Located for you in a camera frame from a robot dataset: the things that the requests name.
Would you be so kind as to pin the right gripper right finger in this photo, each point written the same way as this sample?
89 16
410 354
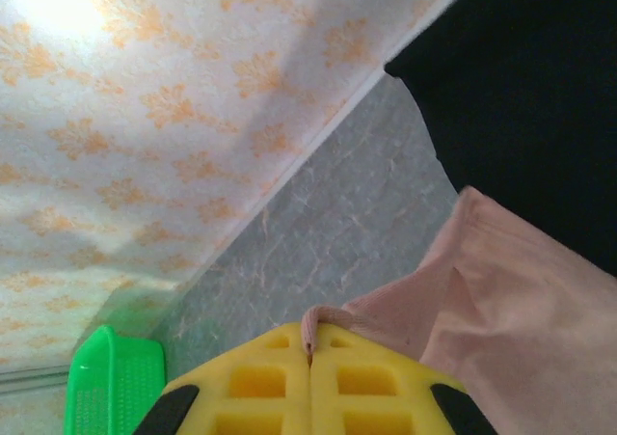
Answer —
376 387

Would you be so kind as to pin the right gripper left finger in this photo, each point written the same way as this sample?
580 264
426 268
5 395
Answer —
250 382

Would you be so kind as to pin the green plastic basket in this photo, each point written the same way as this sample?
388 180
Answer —
115 387

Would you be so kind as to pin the pink t-shirt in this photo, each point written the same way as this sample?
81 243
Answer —
506 309

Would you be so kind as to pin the folded black t-shirt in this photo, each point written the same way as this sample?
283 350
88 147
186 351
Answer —
520 92

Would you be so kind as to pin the aluminium frame post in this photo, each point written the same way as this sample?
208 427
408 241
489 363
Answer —
29 379

